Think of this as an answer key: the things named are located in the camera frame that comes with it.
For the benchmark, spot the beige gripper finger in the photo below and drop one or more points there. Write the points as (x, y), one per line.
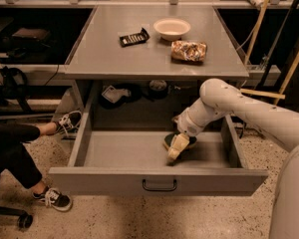
(173, 154)

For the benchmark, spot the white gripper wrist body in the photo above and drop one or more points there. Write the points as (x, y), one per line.
(187, 125)

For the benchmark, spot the green and yellow sponge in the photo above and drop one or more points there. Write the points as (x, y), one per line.
(178, 141)

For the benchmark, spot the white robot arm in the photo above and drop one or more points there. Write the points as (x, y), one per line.
(218, 99)

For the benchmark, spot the grey open top drawer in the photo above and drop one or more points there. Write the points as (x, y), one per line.
(115, 150)

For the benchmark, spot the grey cabinet counter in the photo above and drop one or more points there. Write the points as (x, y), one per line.
(100, 55)

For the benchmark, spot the black tape roll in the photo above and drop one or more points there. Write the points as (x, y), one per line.
(158, 89)

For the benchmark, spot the crumpled chip bag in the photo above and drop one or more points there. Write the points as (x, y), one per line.
(188, 51)

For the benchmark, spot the white tag on black object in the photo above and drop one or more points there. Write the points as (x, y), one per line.
(117, 95)

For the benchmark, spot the white bowl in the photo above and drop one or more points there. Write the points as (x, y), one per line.
(171, 29)

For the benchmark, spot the black snack bar wrapper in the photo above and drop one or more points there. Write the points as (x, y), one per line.
(134, 39)

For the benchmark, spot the far black and white sneaker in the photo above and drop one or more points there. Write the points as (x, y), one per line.
(69, 122)

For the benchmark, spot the black and white sneaker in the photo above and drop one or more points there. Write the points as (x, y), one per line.
(69, 122)
(54, 198)

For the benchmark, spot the near black and white sneaker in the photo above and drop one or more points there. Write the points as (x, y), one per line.
(54, 198)

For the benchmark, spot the person's leg in black trousers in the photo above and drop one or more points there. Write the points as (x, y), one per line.
(15, 157)

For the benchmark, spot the office chair wheel base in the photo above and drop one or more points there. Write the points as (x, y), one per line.
(24, 221)

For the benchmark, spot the dark box on shelf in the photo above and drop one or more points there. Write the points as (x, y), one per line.
(30, 37)

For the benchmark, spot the black drawer handle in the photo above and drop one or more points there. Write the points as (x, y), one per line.
(158, 187)

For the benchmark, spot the wooden stick frame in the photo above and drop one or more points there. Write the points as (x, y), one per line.
(272, 50)

